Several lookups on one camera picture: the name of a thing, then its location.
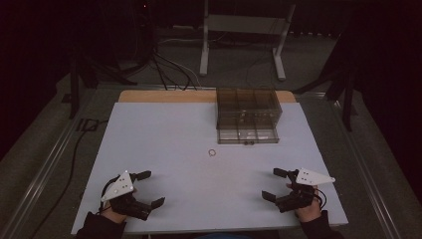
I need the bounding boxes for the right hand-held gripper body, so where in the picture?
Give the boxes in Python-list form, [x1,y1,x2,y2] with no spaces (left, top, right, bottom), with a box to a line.
[275,167,336,214]

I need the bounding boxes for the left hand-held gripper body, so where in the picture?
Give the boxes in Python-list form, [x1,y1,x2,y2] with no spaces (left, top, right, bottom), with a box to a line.
[101,170,153,222]

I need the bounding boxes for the transparent brown drawer box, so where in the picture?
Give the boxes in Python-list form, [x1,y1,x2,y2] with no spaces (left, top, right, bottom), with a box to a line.
[215,87,284,146]

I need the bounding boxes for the person's left hand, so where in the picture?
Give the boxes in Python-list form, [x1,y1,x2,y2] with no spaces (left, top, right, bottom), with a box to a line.
[100,202,129,224]

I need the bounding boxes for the person's right hand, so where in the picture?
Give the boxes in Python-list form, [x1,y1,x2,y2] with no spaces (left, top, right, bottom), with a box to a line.
[286,183,322,223]

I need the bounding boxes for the black tripod stand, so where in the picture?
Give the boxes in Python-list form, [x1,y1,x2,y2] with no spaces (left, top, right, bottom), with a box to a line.
[293,36,361,132]
[68,49,138,120]

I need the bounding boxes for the white metal stand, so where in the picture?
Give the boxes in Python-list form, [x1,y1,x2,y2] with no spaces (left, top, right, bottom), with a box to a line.
[198,0,297,82]

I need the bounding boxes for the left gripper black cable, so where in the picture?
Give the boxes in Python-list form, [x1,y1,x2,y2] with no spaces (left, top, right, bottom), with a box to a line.
[99,174,121,214]

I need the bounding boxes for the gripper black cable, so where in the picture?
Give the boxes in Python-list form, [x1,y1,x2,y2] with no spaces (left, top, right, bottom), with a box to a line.
[313,188,328,211]
[99,174,121,214]

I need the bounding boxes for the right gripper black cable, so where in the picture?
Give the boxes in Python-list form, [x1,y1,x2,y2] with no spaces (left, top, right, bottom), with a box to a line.
[313,188,328,211]

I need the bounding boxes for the metal floor rail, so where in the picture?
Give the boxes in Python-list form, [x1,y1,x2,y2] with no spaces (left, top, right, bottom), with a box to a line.
[0,89,98,239]
[326,96,404,239]

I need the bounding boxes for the black floor cable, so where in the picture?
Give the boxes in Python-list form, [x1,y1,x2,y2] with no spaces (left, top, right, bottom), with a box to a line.
[31,119,108,239]

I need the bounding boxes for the bundle of black cables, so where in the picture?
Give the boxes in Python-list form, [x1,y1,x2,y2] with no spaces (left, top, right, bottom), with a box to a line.
[127,0,203,92]

